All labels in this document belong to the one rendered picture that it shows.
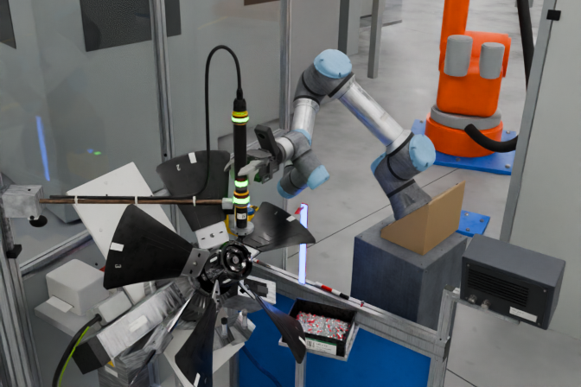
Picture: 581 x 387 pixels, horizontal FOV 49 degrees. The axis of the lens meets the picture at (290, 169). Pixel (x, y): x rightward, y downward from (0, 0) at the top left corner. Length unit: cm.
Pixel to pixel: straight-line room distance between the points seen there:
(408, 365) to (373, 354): 13
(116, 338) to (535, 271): 114
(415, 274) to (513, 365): 134
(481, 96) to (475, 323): 232
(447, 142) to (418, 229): 332
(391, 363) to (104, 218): 110
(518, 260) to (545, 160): 150
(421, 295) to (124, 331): 105
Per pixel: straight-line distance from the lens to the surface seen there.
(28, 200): 191
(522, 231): 353
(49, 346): 254
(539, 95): 325
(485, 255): 190
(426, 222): 222
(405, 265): 226
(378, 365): 236
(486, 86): 541
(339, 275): 389
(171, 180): 190
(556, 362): 358
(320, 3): 620
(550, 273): 188
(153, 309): 181
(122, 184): 203
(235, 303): 206
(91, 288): 223
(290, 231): 201
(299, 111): 219
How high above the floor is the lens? 222
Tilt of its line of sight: 25 degrees down
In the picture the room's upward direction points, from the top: 1 degrees clockwise
